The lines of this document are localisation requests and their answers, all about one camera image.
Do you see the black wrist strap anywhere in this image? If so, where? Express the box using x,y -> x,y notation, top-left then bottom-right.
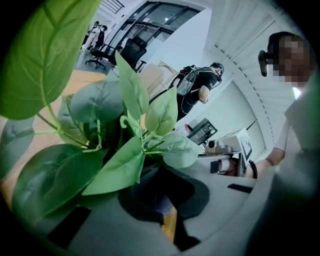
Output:
248,159 -> 259,180

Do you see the green artificial plant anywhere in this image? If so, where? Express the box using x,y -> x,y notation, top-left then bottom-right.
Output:
0,0 -> 202,221

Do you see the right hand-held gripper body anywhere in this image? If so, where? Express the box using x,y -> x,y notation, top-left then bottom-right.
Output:
204,127 -> 253,178

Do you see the brown cardboard box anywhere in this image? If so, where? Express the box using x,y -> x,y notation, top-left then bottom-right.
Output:
138,63 -> 166,95
156,59 -> 180,89

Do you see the black office chair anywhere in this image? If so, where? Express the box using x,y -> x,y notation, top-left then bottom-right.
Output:
84,41 -> 124,70
119,35 -> 149,74

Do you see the black head-mounted camera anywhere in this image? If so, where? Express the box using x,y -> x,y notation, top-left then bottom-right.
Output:
257,49 -> 275,78

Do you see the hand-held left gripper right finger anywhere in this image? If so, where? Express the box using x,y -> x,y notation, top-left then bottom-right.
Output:
184,161 -> 261,249

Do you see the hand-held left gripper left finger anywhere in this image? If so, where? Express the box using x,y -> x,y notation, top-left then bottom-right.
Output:
46,196 -> 184,256

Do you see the person's right forearm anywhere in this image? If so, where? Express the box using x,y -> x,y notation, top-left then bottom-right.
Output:
256,146 -> 286,176

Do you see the person's white shirt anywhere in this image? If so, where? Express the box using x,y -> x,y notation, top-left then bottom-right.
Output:
246,67 -> 320,252

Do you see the dark grey flower pot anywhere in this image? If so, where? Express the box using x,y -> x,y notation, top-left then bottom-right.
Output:
117,163 -> 211,252

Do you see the person's head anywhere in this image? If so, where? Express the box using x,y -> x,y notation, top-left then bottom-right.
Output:
266,30 -> 316,89

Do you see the person's right hand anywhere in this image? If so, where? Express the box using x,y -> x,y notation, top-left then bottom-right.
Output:
219,159 -> 239,177

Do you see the white window blind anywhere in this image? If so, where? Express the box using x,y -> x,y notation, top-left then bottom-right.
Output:
213,0 -> 302,153

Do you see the black-framed glass door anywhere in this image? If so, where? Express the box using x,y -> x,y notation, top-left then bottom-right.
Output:
109,1 -> 201,52

